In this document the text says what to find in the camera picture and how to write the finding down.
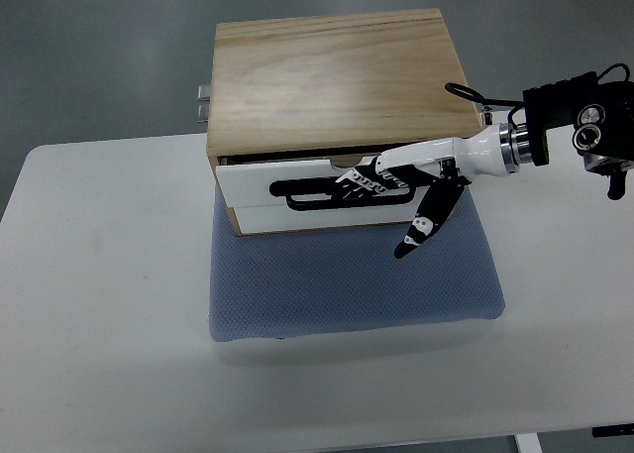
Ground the grey metal clamp lower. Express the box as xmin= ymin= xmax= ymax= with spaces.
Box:
xmin=197 ymin=104 xmax=209 ymax=123

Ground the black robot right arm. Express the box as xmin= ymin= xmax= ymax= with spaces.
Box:
xmin=445 ymin=62 xmax=633 ymax=200

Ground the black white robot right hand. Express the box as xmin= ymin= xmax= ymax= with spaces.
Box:
xmin=327 ymin=124 xmax=518 ymax=259

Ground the grey metal clamp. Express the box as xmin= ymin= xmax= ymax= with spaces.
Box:
xmin=197 ymin=84 xmax=211 ymax=101
xmin=197 ymin=104 xmax=209 ymax=123

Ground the white table leg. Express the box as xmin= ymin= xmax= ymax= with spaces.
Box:
xmin=514 ymin=433 xmax=543 ymax=453

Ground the blue-grey foam cushion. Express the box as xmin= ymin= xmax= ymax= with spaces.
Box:
xmin=209 ymin=192 xmax=505 ymax=342

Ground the white drawer black handle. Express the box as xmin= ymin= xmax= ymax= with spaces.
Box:
xmin=215 ymin=159 xmax=416 ymax=211

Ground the wooden drawer cabinet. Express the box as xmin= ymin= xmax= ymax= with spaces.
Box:
xmin=207 ymin=9 xmax=481 ymax=236

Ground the black bracket under table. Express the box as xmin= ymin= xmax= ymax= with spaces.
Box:
xmin=591 ymin=423 xmax=634 ymax=438

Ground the grey metal clamp upper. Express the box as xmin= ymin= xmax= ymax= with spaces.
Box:
xmin=197 ymin=84 xmax=211 ymax=101

